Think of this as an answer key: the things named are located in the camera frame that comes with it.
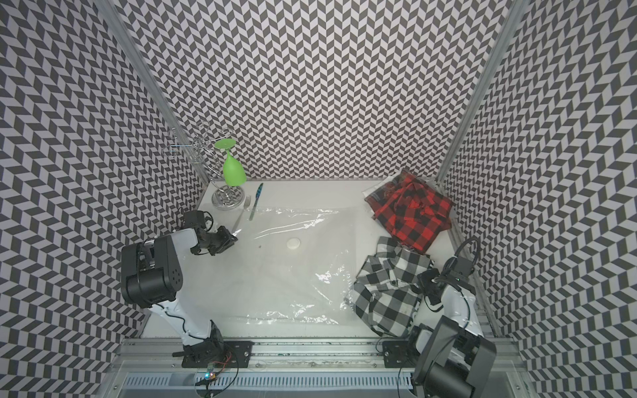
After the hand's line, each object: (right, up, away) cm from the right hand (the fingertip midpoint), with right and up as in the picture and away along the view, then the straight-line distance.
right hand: (418, 283), depth 86 cm
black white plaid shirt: (-12, -1, -1) cm, 12 cm away
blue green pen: (-65, +32, +29) cm, 78 cm away
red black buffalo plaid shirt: (+1, +22, +7) cm, 23 cm away
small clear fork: (-69, +28, +24) cm, 78 cm away
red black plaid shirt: (+2, +14, +5) cm, 15 cm away
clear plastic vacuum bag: (-47, +4, +7) cm, 48 cm away
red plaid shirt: (-2, +33, +8) cm, 34 cm away
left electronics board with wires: (-64, -19, -19) cm, 69 cm away
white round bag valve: (-45, +13, +10) cm, 48 cm away
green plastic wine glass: (-67, +40, +6) cm, 78 cm away
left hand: (-69, +13, +12) cm, 71 cm away
